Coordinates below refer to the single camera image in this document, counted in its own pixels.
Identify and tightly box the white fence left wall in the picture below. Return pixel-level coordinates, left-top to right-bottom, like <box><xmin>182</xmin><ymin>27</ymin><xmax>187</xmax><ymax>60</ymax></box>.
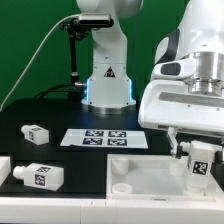
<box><xmin>0</xmin><ymin>157</ymin><xmax>11</xmax><ymax>186</ymax></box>

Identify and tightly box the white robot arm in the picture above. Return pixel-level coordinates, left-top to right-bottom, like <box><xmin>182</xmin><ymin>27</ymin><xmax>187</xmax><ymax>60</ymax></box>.
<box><xmin>138</xmin><ymin>0</ymin><xmax>224</xmax><ymax>158</ymax></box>

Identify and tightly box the grey cable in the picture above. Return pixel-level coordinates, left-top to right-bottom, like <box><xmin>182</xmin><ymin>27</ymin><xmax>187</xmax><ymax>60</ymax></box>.
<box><xmin>0</xmin><ymin>13</ymin><xmax>81</xmax><ymax>112</ymax></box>

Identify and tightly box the white square tabletop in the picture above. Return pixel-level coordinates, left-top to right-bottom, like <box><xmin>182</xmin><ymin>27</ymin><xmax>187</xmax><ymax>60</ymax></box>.
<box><xmin>106</xmin><ymin>154</ymin><xmax>224</xmax><ymax>202</ymax></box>

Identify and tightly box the white fence wall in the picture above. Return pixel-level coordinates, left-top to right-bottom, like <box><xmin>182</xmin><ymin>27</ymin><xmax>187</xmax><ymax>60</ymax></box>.
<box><xmin>0</xmin><ymin>157</ymin><xmax>11</xmax><ymax>186</ymax></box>
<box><xmin>0</xmin><ymin>197</ymin><xmax>224</xmax><ymax>224</ymax></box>

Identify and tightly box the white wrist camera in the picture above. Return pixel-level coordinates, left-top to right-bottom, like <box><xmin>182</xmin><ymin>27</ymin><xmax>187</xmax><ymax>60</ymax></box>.
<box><xmin>151</xmin><ymin>58</ymin><xmax>196</xmax><ymax>80</ymax></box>

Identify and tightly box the white fence front wall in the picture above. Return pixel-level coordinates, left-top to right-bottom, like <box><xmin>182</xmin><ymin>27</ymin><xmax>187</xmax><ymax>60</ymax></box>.
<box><xmin>0</xmin><ymin>197</ymin><xmax>224</xmax><ymax>224</ymax></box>

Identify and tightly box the white tag sheet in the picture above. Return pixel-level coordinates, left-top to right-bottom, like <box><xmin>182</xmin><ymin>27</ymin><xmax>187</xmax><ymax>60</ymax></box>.
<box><xmin>61</xmin><ymin>129</ymin><xmax>148</xmax><ymax>149</ymax></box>

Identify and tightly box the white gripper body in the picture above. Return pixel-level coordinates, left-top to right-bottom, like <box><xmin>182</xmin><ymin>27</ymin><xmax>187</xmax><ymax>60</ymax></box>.
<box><xmin>138</xmin><ymin>80</ymin><xmax>224</xmax><ymax>137</ymax></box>

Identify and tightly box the black rear camera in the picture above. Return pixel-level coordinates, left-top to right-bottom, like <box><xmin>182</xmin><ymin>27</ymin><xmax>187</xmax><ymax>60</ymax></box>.
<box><xmin>78</xmin><ymin>13</ymin><xmax>113</xmax><ymax>28</ymax></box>

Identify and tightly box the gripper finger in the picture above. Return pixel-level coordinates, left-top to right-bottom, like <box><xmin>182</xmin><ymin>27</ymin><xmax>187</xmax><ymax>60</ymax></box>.
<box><xmin>214</xmin><ymin>147</ymin><xmax>224</xmax><ymax>164</ymax></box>
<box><xmin>166</xmin><ymin>127</ymin><xmax>182</xmax><ymax>158</ymax></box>

